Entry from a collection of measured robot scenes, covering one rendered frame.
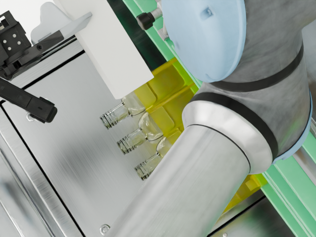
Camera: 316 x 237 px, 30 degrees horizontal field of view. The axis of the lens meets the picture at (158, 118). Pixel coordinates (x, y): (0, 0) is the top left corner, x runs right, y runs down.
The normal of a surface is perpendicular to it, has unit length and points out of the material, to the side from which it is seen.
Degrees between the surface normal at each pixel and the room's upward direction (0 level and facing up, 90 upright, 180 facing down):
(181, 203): 104
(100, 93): 90
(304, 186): 90
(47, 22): 77
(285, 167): 90
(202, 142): 94
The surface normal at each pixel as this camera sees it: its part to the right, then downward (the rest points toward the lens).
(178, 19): -0.87, 0.43
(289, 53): 0.67, 0.40
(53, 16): 0.00, 0.14
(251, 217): 0.00, -0.27
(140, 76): 0.20, 0.02
